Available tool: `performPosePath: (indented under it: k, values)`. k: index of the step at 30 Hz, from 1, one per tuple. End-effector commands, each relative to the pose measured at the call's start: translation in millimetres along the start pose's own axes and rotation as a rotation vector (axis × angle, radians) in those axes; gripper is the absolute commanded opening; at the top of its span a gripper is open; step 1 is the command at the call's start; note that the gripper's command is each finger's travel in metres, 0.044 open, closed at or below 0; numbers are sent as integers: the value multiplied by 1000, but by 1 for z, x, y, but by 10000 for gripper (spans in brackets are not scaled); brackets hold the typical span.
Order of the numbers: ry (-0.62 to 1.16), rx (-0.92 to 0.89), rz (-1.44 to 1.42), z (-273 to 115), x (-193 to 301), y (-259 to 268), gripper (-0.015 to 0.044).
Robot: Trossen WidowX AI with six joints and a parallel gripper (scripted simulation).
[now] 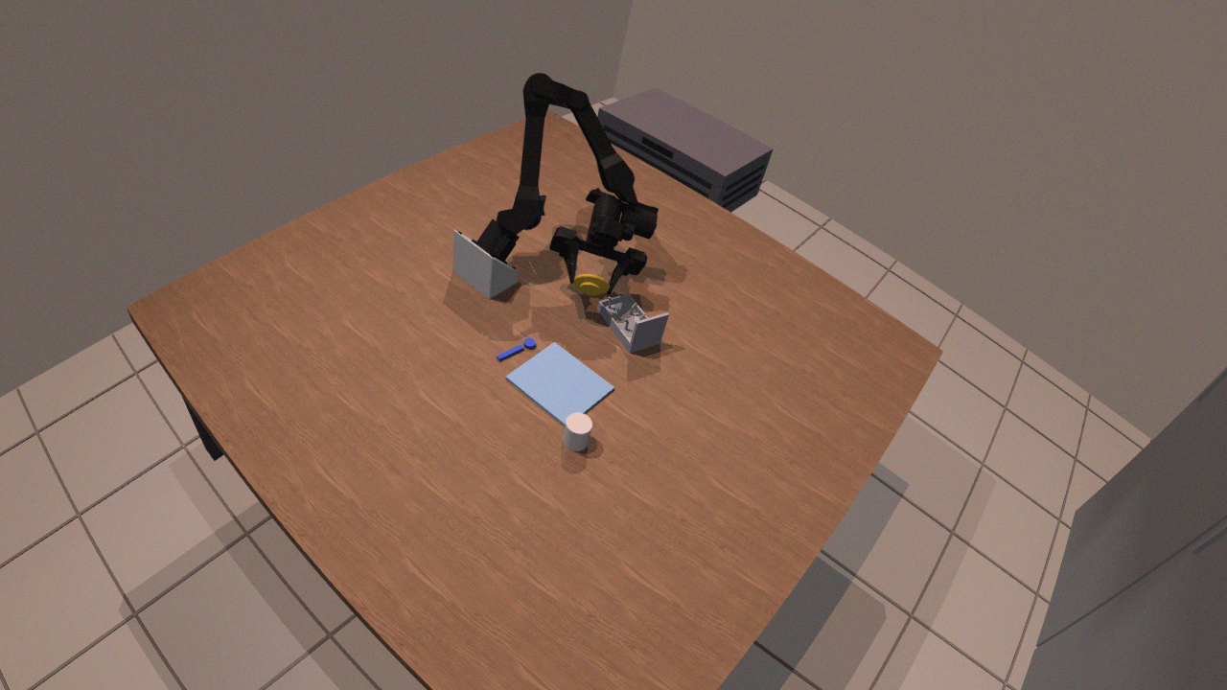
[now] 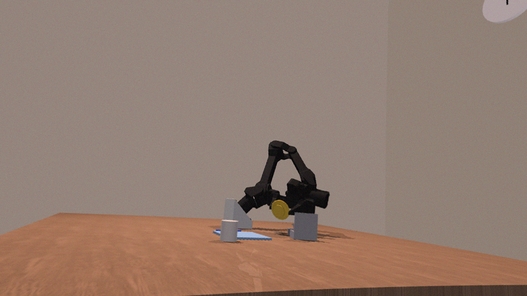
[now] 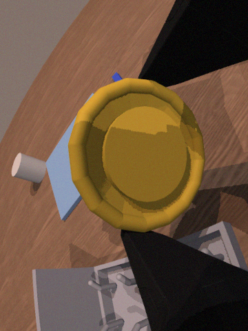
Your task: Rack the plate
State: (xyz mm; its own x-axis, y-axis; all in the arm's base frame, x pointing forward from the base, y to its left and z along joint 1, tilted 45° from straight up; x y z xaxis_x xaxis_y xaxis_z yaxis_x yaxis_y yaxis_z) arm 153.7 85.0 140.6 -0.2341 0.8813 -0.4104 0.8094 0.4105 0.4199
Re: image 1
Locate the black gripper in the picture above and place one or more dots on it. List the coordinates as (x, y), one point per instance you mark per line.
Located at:
(567, 244)

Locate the grey dish rack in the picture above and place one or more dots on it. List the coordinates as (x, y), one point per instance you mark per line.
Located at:
(630, 324)

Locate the yellow plate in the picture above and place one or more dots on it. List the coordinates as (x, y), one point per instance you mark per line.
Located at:
(591, 284)

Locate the blue cylinder and flat bar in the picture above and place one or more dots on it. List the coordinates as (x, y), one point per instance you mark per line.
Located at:
(529, 343)

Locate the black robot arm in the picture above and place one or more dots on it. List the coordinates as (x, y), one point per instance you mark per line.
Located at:
(500, 236)

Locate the grey cylinder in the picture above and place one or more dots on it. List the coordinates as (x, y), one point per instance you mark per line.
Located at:
(577, 431)

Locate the light blue flat mat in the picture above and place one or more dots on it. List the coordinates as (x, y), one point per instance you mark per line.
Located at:
(559, 383)

